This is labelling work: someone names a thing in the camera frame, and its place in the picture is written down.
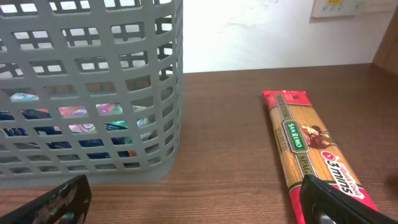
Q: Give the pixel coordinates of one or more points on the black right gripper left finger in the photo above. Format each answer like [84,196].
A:
[67,203]

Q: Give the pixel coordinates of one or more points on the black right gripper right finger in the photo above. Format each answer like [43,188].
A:
[322,203]

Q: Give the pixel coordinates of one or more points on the red spaghetti packet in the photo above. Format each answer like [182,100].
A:
[305,146]

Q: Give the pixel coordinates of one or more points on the blue tissue multipack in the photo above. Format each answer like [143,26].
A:
[69,111]

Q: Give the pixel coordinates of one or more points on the grey plastic slotted basket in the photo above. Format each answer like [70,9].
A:
[84,53]

